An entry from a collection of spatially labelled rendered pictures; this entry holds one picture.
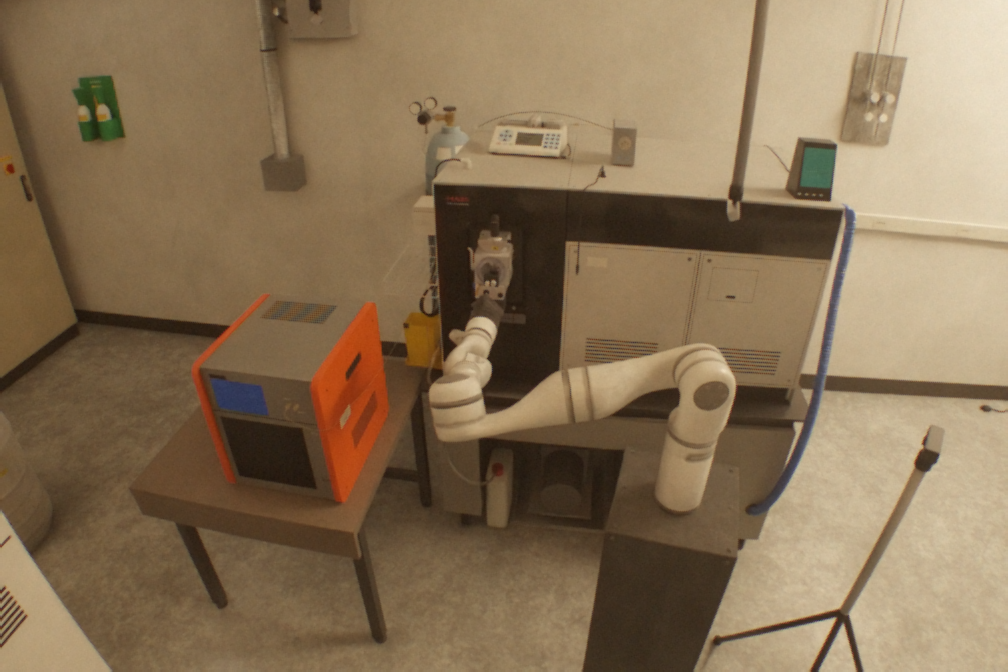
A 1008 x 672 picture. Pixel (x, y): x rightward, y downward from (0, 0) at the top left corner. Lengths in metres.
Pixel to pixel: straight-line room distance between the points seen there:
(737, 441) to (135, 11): 3.43
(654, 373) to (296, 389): 0.87
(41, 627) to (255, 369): 0.81
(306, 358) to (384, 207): 1.69
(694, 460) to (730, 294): 0.88
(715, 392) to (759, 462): 1.24
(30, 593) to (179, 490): 1.02
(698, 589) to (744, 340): 0.97
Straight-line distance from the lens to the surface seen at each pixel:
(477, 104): 2.87
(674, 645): 1.40
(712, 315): 1.91
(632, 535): 1.14
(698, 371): 0.99
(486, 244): 1.74
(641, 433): 2.07
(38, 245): 4.35
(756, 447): 2.17
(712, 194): 1.78
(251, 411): 1.64
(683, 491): 1.15
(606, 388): 0.99
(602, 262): 1.80
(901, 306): 3.54
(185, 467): 2.01
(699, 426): 1.04
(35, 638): 1.01
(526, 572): 2.43
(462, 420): 1.01
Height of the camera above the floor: 1.97
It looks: 28 degrees down
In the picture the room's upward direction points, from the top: straight up
